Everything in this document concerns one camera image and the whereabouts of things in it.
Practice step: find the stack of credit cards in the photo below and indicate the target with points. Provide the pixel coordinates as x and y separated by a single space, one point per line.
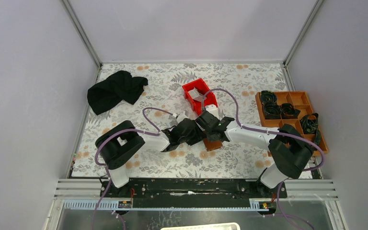
196 95

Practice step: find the floral table mat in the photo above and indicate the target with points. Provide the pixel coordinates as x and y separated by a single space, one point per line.
231 83

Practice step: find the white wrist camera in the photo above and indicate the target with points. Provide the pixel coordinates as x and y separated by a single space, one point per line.
212 108
180 116

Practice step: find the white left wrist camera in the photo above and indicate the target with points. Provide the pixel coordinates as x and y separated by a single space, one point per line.
180 116

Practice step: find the red plastic bin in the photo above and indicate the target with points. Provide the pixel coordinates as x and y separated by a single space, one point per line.
202 87

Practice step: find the black cloth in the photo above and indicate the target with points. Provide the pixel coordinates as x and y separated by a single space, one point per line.
119 86

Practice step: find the orange compartment tray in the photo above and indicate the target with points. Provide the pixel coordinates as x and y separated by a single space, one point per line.
299 100

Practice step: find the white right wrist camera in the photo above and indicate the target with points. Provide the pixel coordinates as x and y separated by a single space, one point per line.
212 108

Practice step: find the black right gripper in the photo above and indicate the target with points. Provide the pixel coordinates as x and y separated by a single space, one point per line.
208 136

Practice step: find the dark rolled tie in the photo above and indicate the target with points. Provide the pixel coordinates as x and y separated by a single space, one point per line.
268 97
272 111
288 111

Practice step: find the brown leather card holder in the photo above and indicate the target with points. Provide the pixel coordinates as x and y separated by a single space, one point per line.
212 145

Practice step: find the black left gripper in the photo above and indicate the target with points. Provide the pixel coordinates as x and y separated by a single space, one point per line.
198 135

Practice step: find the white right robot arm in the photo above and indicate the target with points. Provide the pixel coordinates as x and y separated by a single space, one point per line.
288 148

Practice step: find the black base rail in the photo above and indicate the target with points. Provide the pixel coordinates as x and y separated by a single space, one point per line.
192 193

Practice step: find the dark patterned tie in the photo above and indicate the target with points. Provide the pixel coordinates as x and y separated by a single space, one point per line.
310 125

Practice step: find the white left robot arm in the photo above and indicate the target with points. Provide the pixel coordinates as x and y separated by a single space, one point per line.
117 146

